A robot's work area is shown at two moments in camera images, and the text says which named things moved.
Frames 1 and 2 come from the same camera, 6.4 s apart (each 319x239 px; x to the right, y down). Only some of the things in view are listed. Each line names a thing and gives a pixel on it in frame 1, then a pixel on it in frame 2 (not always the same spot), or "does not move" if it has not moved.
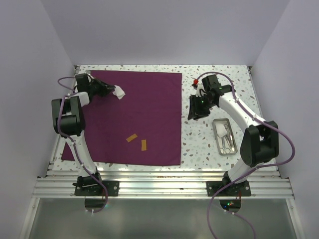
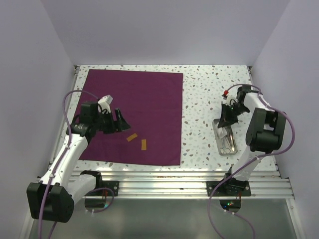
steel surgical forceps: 226,127 does not move
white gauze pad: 222,131 does not move
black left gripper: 105,88 to 120,124
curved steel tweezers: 232,141 does not move
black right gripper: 194,108 to 226,120
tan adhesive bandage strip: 131,137 does not move
